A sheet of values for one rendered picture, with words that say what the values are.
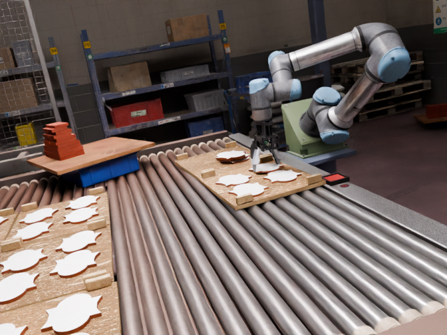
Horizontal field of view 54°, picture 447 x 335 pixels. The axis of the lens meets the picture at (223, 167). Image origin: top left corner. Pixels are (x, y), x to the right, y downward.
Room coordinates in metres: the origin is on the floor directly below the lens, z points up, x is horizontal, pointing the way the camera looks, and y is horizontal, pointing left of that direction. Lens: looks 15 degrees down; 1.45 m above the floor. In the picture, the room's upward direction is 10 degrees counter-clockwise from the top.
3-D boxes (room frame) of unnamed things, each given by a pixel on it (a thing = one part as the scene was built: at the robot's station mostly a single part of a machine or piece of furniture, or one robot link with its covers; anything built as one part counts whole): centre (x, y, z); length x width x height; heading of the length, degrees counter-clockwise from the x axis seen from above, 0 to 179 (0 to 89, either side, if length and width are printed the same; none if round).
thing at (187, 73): (6.16, 0.31, 1.16); 0.60 x 0.40 x 0.15; 110
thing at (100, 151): (2.22, 0.67, 1.03); 0.50 x 0.50 x 0.02; 36
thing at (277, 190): (1.60, -0.12, 0.93); 0.41 x 0.35 x 0.02; 18
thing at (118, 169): (2.17, 0.62, 0.97); 0.31 x 0.31 x 0.10; 36
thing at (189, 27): (6.21, 0.17, 1.74); 0.50 x 0.38 x 0.32; 107
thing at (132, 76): (6.00, 1.05, 1.26); 0.49 x 0.38 x 0.34; 113
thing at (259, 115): (1.68, -0.19, 1.17); 0.08 x 0.08 x 0.05
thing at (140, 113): (5.97, 1.04, 0.78); 0.66 x 0.45 x 0.28; 107
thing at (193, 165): (2.00, 0.01, 0.93); 0.41 x 0.35 x 0.02; 19
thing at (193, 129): (6.25, 0.18, 0.32); 0.50 x 0.41 x 0.37; 103
